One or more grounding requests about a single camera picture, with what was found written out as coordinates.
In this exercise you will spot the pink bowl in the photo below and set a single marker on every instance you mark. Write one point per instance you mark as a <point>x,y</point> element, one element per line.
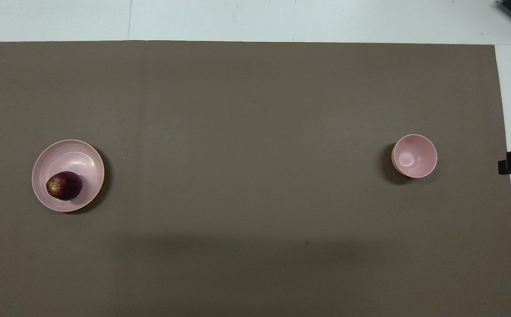
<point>414,156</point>

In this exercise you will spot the brown table mat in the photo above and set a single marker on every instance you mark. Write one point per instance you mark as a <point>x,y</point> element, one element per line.
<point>255,132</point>

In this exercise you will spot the pink plate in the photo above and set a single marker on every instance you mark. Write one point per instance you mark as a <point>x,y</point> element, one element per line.
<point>68,156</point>

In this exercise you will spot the dark red apple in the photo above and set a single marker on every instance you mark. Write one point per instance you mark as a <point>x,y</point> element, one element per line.
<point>66,186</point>

